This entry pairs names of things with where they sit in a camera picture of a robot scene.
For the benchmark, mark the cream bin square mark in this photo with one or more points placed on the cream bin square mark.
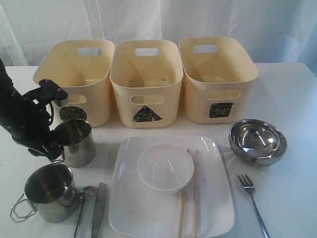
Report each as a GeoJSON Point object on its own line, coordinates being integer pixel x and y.
{"type": "Point", "coordinates": [218, 78]}

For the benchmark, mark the small white bowl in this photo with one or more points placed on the small white bowl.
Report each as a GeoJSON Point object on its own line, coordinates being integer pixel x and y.
{"type": "Point", "coordinates": [165, 168]}

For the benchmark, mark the steel fork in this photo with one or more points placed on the steel fork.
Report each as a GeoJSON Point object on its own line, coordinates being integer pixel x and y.
{"type": "Point", "coordinates": [249, 187]}

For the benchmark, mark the steel spoon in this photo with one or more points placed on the steel spoon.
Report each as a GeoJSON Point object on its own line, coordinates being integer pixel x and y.
{"type": "Point", "coordinates": [84, 195]}

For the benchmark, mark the cream bin triangle mark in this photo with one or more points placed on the cream bin triangle mark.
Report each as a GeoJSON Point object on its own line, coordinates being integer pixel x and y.
{"type": "Point", "coordinates": [146, 77]}

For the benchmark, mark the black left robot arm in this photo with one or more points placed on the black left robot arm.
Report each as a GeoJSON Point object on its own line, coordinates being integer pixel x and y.
{"type": "Point", "coordinates": [5, 81]}

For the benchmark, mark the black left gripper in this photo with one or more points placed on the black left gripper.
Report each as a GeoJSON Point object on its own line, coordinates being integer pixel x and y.
{"type": "Point", "coordinates": [26, 119]}

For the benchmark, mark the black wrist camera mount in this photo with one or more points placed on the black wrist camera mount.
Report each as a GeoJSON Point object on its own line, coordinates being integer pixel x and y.
{"type": "Point", "coordinates": [50, 91]}

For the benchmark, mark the white square plate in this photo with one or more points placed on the white square plate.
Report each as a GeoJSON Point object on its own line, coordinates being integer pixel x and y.
{"type": "Point", "coordinates": [138, 211]}

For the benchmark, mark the white backdrop curtain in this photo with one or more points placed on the white backdrop curtain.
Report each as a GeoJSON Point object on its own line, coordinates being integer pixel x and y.
{"type": "Point", "coordinates": [269, 30]}

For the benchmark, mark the stainless steel bowl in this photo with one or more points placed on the stainless steel bowl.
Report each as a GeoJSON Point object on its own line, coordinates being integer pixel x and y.
{"type": "Point", "coordinates": [257, 142]}

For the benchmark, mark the steel table knife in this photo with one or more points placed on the steel table knife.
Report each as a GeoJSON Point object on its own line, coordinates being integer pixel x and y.
{"type": "Point", "coordinates": [99, 210]}

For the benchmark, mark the steel mug front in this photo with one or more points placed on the steel mug front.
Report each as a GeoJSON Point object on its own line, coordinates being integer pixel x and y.
{"type": "Point", "coordinates": [51, 192]}

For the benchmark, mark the right wooden chopstick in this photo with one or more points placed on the right wooden chopstick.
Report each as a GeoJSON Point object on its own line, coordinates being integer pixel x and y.
{"type": "Point", "coordinates": [195, 192]}

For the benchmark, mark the left wooden chopstick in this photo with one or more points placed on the left wooden chopstick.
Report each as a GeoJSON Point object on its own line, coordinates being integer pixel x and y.
{"type": "Point", "coordinates": [181, 215]}

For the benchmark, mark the steel mug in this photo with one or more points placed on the steel mug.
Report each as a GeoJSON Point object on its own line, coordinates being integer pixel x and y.
{"type": "Point", "coordinates": [75, 138]}
{"type": "Point", "coordinates": [51, 192]}

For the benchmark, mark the wooden chopstick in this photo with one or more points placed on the wooden chopstick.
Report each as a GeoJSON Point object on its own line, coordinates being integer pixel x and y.
{"type": "Point", "coordinates": [181, 215]}
{"type": "Point", "coordinates": [195, 192]}

